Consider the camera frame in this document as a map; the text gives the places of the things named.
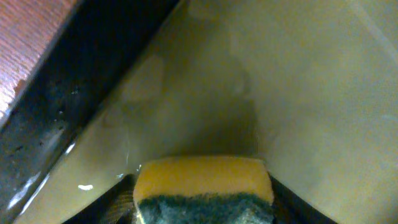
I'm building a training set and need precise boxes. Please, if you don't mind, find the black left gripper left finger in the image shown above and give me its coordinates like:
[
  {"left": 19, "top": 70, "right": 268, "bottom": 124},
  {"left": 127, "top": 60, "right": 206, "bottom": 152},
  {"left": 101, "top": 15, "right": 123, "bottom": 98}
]
[{"left": 63, "top": 174, "right": 136, "bottom": 224}]

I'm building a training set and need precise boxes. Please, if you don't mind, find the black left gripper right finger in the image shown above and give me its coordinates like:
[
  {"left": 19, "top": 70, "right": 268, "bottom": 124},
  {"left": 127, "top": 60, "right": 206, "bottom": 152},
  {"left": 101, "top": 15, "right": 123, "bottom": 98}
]
[{"left": 270, "top": 175, "right": 336, "bottom": 224}]

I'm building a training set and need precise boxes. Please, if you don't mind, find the yellow green scrub sponge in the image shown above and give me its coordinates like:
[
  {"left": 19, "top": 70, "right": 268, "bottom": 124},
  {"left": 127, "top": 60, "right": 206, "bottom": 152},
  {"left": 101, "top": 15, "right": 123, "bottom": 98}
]
[{"left": 133, "top": 156, "right": 275, "bottom": 224}]

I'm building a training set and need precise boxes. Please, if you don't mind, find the black tray with soapy water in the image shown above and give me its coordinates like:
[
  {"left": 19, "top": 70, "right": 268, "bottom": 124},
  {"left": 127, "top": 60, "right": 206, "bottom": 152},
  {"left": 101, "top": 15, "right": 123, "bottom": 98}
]
[{"left": 1, "top": 0, "right": 397, "bottom": 223}]

